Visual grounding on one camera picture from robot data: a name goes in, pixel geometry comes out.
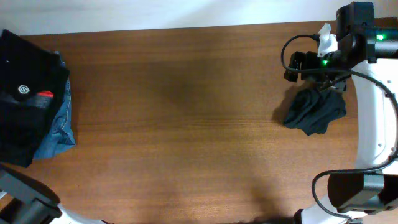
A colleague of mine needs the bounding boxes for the crumpled black garment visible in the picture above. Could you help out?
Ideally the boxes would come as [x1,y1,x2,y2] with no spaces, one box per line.
[283,88,346,136]

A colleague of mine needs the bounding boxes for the black t-shirt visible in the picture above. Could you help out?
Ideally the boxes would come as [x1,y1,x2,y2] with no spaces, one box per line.
[1,29,69,101]

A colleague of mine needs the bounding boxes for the folded blue jeans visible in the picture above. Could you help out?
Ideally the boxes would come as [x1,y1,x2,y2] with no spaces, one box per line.
[32,51,76,160]

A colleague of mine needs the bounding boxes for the black red folded garment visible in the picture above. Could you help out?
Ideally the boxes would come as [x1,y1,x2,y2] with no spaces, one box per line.
[1,92,63,167]

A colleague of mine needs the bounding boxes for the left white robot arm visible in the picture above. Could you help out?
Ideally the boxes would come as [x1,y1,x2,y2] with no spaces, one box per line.
[1,165,107,224]

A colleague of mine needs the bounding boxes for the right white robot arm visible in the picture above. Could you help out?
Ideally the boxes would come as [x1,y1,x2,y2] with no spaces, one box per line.
[284,2,397,223]

